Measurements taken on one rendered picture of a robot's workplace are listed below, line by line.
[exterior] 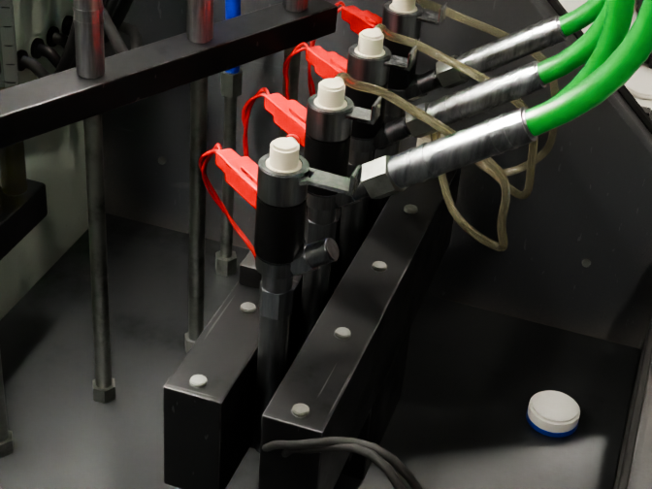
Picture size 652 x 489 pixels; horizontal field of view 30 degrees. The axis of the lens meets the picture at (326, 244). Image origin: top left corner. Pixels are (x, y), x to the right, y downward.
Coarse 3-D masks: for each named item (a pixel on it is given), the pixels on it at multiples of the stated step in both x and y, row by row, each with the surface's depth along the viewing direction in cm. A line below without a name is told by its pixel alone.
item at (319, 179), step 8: (312, 168) 67; (312, 176) 66; (320, 176) 66; (328, 176) 66; (336, 176) 66; (304, 184) 66; (312, 184) 66; (320, 184) 65; (328, 184) 65; (336, 184) 66; (344, 184) 66; (344, 192) 65
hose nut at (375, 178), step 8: (376, 160) 64; (384, 160) 64; (368, 168) 64; (376, 168) 64; (384, 168) 63; (368, 176) 64; (376, 176) 63; (384, 176) 63; (368, 184) 64; (376, 184) 64; (384, 184) 64; (392, 184) 63; (368, 192) 64; (376, 192) 64; (384, 192) 64; (392, 192) 64
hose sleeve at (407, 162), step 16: (512, 112) 60; (480, 128) 61; (496, 128) 60; (512, 128) 60; (528, 128) 59; (432, 144) 62; (448, 144) 62; (464, 144) 61; (480, 144) 61; (496, 144) 60; (512, 144) 60; (400, 160) 63; (416, 160) 62; (432, 160) 62; (448, 160) 62; (464, 160) 61; (400, 176) 63; (416, 176) 63; (432, 176) 63
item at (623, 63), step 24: (648, 0) 55; (648, 24) 55; (624, 48) 56; (648, 48) 56; (600, 72) 57; (624, 72) 56; (576, 96) 58; (600, 96) 57; (528, 120) 59; (552, 120) 59
